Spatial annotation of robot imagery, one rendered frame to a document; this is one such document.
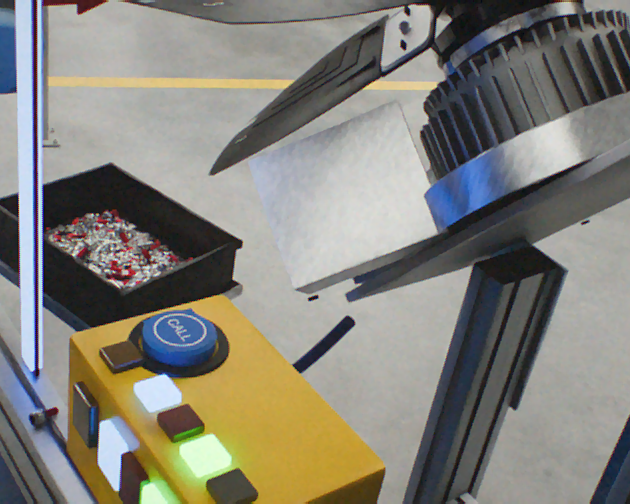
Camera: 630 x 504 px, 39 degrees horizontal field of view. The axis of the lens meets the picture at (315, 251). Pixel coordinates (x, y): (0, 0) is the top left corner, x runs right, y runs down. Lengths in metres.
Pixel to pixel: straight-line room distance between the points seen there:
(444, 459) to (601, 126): 0.49
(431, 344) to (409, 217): 1.59
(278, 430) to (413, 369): 1.84
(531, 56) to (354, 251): 0.23
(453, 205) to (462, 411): 0.33
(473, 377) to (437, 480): 0.16
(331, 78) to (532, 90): 0.27
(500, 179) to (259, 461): 0.37
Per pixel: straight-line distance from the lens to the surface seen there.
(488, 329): 0.96
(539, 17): 0.82
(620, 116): 0.73
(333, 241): 0.81
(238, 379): 0.48
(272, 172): 0.83
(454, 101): 0.80
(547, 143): 0.72
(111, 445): 0.46
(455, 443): 1.06
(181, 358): 0.48
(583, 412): 2.34
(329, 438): 0.46
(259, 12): 0.66
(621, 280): 2.95
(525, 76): 0.77
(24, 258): 0.74
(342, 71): 0.96
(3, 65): 0.82
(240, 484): 0.42
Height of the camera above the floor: 1.38
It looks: 31 degrees down
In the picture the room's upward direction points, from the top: 11 degrees clockwise
